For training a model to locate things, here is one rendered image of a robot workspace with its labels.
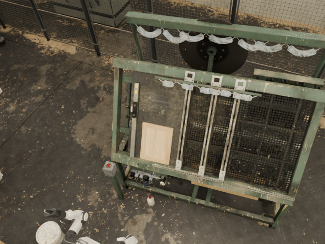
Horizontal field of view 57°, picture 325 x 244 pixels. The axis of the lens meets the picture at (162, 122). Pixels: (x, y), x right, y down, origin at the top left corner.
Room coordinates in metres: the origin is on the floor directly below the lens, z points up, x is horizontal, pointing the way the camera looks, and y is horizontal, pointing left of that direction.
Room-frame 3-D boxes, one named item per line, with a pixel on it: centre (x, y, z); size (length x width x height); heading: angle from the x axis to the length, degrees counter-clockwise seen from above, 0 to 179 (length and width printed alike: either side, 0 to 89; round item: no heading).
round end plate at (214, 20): (2.72, -0.65, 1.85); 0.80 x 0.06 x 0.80; 68
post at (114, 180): (1.90, 0.70, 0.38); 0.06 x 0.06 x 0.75; 68
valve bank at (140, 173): (1.80, 0.27, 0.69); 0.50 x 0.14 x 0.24; 68
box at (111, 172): (1.90, 0.70, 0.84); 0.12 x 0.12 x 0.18; 68
